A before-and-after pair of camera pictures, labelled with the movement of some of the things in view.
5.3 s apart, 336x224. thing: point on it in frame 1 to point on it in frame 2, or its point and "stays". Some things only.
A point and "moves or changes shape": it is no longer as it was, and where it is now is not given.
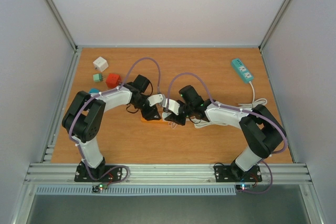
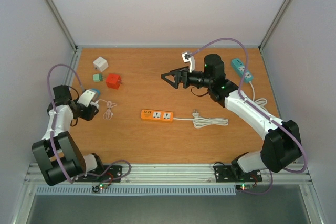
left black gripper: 148,116 to 89,115
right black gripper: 173,117 to 178,79
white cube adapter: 100,64 stays
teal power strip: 241,70 stays
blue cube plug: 94,90 stays
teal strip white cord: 260,101 stays
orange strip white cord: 198,123 stays
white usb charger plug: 165,115 moves or changes shape
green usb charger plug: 97,77 stays
